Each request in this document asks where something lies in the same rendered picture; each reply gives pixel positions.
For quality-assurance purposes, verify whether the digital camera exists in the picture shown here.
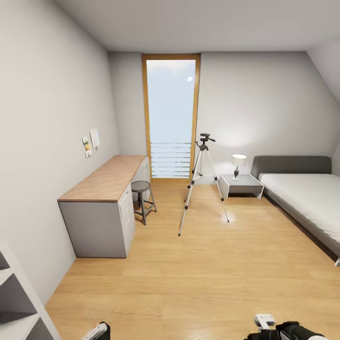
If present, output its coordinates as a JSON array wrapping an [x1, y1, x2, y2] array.
[[97, 323, 111, 340]]

